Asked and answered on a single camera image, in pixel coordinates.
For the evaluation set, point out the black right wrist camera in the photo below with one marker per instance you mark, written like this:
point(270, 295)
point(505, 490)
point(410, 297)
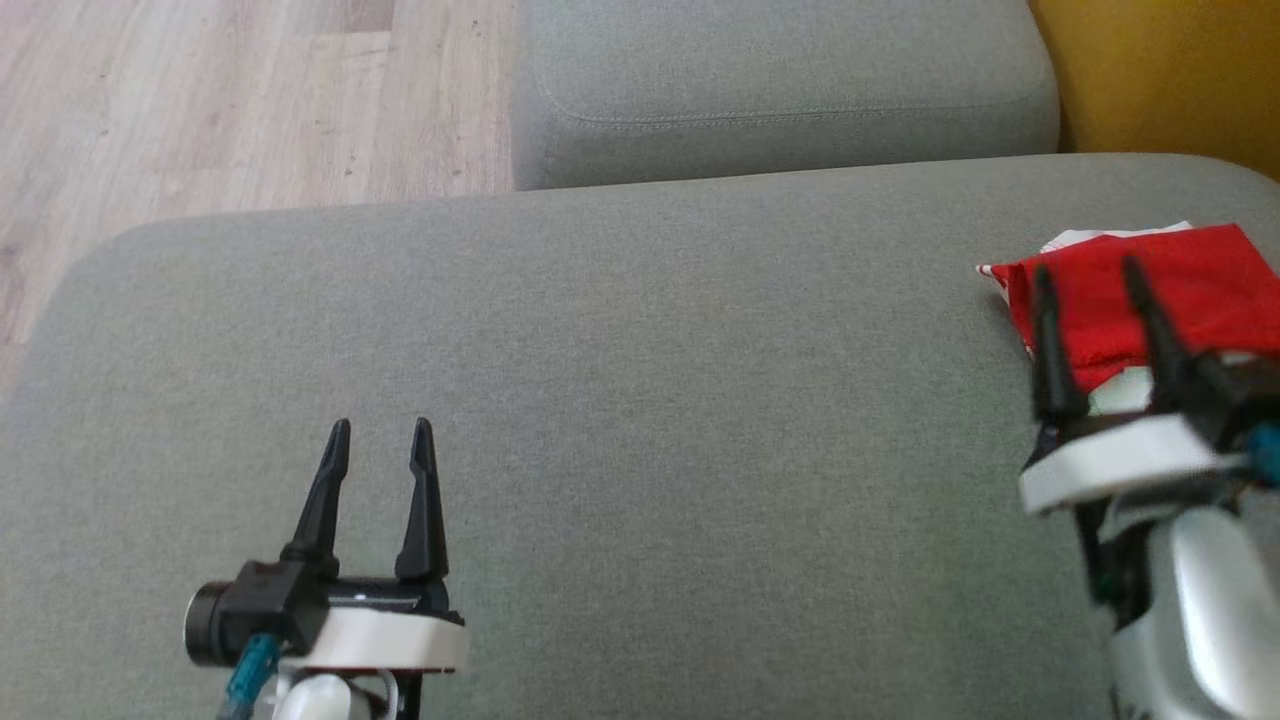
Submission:
point(1235, 395)

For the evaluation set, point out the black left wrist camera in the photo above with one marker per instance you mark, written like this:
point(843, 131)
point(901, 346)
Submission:
point(245, 615)

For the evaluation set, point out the grey sofa cushion block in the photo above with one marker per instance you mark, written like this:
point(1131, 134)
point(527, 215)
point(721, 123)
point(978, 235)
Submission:
point(780, 90)

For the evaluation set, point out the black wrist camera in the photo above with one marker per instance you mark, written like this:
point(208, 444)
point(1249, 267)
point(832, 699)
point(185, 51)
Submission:
point(1235, 395)
point(245, 615)

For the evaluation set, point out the red and white shirt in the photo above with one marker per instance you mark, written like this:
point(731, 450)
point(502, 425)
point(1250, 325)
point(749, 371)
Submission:
point(1210, 290)

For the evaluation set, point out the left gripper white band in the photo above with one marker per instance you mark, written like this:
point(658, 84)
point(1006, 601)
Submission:
point(390, 640)

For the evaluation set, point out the grey fabric sofa seat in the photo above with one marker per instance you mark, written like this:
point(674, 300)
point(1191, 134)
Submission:
point(650, 400)

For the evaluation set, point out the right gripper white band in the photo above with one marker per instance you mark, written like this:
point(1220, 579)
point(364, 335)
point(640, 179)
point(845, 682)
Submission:
point(1110, 460)

